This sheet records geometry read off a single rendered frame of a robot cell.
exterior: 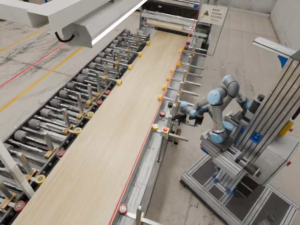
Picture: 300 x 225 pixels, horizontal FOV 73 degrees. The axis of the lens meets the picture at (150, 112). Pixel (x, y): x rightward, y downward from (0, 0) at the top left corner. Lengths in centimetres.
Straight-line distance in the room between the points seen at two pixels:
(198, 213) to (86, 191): 157
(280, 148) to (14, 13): 217
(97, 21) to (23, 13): 26
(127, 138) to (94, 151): 37
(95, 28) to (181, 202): 253
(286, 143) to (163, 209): 162
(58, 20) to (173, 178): 271
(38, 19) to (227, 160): 201
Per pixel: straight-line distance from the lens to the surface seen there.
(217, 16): 453
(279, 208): 324
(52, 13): 68
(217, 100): 184
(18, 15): 76
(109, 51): 401
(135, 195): 225
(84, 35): 82
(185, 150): 343
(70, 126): 252
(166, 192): 299
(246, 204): 304
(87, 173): 207
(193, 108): 218
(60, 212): 196
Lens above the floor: 267
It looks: 43 degrees down
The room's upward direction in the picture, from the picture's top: 7 degrees clockwise
